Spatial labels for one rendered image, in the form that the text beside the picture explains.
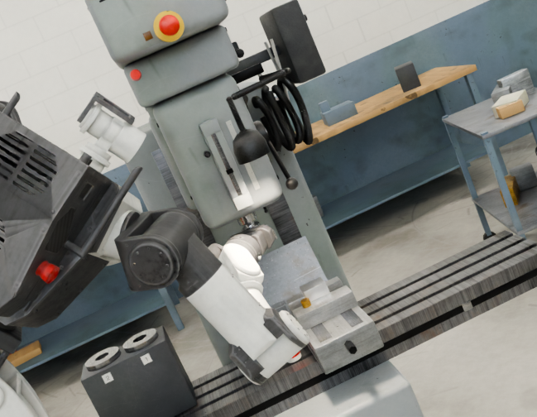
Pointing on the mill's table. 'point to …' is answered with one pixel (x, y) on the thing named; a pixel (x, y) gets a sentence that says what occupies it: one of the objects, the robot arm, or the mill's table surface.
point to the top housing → (128, 54)
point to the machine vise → (339, 333)
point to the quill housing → (215, 211)
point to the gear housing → (182, 65)
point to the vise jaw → (325, 307)
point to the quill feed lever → (277, 157)
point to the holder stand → (139, 378)
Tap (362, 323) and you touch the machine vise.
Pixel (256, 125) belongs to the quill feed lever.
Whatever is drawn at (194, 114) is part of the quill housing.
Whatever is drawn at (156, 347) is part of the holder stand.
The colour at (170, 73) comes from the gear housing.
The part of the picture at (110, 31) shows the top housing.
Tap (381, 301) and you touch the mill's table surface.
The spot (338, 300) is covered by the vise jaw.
